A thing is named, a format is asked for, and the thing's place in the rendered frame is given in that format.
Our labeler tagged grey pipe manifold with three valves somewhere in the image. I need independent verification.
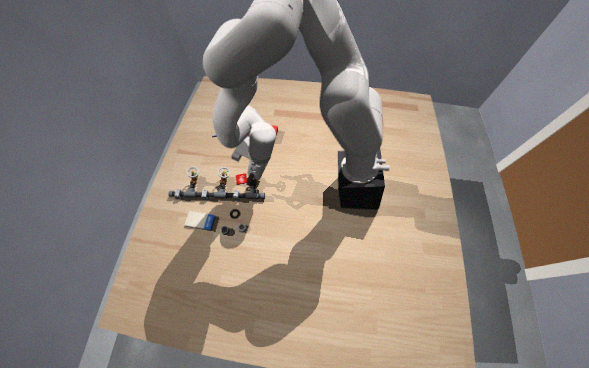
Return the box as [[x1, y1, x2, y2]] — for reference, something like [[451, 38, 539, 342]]
[[168, 167, 265, 201]]

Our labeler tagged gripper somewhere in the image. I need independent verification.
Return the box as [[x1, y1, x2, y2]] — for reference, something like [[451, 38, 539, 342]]
[[246, 160, 269, 186]]

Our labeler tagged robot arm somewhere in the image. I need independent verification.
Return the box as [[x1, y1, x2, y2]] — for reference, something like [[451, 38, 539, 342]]
[[203, 0, 390, 184]]

